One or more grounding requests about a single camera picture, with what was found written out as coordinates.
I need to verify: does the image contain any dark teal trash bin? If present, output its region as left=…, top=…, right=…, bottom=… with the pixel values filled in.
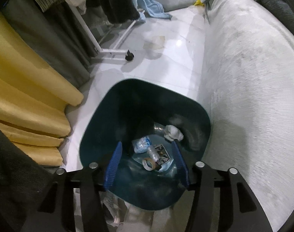
left=79, top=79, right=211, bottom=211

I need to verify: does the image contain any clear plastic wrap bundle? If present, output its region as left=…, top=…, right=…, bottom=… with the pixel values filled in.
left=147, top=146, right=161, bottom=162

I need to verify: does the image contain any white tissue wad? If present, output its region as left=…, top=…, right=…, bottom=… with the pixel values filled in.
left=164, top=125, right=184, bottom=142

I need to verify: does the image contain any small tape roll in bin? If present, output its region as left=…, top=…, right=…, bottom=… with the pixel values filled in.
left=142, top=158, right=157, bottom=171

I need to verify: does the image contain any blue plastic wrapper in bin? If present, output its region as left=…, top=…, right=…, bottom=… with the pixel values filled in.
left=132, top=136, right=153, bottom=154

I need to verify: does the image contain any yellow curtain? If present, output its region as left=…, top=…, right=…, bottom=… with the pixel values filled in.
left=0, top=14, right=84, bottom=166

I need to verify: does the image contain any white clothes rack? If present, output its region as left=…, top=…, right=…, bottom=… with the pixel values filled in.
left=69, top=4, right=145, bottom=62

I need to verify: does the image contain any grey floor cushion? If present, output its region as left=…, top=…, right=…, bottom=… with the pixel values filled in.
left=155, top=0, right=197, bottom=12

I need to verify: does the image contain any dark grey fleece blanket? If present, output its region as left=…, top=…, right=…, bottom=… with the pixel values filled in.
left=256, top=0, right=294, bottom=35

